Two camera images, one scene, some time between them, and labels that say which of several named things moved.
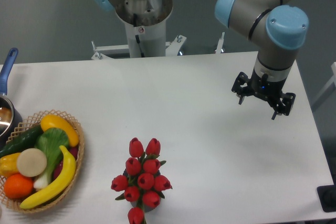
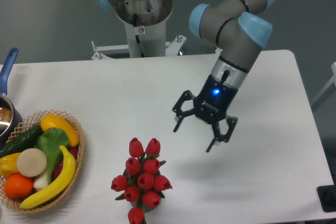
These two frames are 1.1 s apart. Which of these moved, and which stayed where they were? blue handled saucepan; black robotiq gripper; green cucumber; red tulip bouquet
Moved: black robotiq gripper
Stayed: green cucumber; blue handled saucepan; red tulip bouquet
